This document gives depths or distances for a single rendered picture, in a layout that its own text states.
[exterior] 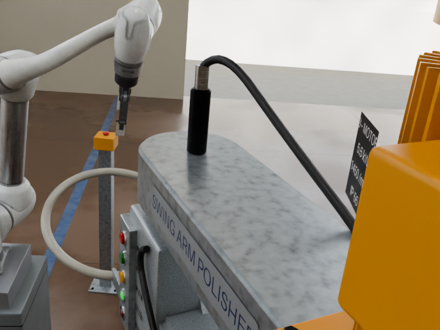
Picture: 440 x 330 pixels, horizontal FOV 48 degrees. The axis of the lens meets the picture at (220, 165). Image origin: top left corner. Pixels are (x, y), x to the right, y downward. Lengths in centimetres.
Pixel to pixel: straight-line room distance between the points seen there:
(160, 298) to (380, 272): 73
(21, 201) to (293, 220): 158
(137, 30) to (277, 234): 92
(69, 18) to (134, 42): 632
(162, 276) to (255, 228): 30
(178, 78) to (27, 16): 236
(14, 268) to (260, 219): 155
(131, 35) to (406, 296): 129
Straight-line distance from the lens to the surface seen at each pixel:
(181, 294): 102
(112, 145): 295
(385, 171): 30
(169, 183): 84
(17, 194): 217
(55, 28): 788
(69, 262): 165
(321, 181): 78
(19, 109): 201
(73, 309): 334
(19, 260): 222
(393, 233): 30
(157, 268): 97
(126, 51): 152
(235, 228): 73
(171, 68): 776
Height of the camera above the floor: 210
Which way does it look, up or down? 23 degrees down
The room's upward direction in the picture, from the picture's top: 5 degrees clockwise
